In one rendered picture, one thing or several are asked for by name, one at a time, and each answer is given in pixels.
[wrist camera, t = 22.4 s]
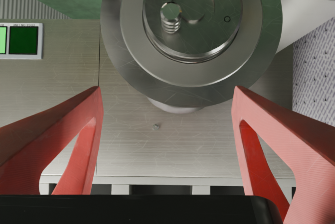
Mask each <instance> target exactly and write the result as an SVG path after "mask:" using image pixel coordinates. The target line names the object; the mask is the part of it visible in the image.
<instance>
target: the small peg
mask: <svg viewBox="0 0 335 224"><path fill-rule="evenodd" d="M181 14H182V11H181V7H180V6H179V5H178V4H177V3H175V2H167V3H165V4H164V5H163V6H162V8H161V22H162V28H163V30H164V31H165V32H166V33H169V34H173V33H176V32H178V30H179V29H180V24H181Z"/></svg>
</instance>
